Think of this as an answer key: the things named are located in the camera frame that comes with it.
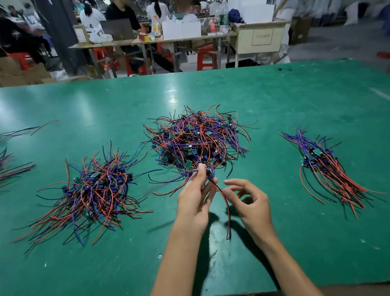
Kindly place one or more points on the dark blue bag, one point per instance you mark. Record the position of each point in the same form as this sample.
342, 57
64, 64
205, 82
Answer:
235, 16

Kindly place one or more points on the person's left hand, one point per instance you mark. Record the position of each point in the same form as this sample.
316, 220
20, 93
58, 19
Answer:
196, 206

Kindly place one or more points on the row of white containers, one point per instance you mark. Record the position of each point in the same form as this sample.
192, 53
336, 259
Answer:
181, 28

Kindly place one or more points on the person's left forearm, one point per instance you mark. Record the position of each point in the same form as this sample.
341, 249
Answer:
170, 286

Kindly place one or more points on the small red floor object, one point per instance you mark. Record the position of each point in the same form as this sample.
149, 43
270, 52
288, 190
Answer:
386, 55

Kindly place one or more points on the long wooden work table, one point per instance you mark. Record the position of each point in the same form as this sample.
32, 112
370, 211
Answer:
154, 38

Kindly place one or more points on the dark pillar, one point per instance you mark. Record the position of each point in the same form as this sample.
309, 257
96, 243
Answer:
60, 28

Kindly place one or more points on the row of cardboard boxes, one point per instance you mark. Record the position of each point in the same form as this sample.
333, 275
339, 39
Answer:
4, 72

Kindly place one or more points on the person's right forearm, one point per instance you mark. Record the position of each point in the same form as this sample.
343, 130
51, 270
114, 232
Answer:
294, 275

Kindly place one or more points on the stack of white boxes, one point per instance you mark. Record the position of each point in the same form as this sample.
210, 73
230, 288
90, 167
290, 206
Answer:
250, 3

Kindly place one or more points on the red plastic stool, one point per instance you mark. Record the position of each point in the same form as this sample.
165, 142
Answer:
104, 58
163, 53
21, 60
206, 57

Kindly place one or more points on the grey laptop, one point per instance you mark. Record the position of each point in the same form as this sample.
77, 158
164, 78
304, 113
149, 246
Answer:
117, 30

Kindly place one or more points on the person's right hand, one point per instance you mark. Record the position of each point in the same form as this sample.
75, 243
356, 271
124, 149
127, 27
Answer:
253, 213

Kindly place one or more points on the brown cardboard box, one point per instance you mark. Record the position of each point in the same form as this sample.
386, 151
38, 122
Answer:
300, 30

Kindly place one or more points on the cream cabinet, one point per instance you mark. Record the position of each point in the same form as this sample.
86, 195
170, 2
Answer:
260, 39

